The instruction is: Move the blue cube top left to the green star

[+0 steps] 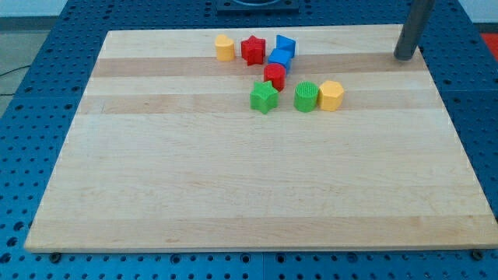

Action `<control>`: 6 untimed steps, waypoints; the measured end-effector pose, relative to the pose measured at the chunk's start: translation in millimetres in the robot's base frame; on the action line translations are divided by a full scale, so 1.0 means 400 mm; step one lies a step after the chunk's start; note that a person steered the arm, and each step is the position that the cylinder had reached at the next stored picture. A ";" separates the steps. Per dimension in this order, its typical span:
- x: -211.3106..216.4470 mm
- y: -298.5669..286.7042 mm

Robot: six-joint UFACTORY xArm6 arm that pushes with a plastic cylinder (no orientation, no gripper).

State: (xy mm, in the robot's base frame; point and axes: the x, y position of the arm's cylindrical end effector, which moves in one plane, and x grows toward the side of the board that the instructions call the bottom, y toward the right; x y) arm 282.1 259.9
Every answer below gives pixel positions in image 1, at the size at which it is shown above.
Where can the green star block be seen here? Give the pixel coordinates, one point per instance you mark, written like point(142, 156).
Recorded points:
point(264, 97)

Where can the red star block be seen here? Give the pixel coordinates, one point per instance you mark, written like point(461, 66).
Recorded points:
point(253, 50)

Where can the blue cube block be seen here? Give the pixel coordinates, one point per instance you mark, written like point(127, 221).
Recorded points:
point(281, 57)

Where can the green cylinder block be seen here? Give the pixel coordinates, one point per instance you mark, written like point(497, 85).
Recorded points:
point(305, 96)

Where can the red cylinder block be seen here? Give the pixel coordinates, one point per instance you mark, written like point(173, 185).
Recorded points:
point(275, 74)

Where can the wooden board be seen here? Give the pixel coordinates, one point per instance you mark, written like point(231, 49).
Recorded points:
point(165, 154)

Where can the yellow hexagon block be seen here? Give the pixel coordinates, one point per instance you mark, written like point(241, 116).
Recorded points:
point(330, 95)

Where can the yellow heart block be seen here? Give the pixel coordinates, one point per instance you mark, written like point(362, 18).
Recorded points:
point(225, 48)

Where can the blue triangle block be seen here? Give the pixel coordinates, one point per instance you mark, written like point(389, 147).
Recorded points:
point(286, 44)

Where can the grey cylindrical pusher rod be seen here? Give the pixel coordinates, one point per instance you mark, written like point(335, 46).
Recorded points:
point(413, 28)

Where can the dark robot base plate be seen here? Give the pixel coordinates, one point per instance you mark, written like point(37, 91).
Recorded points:
point(225, 7)

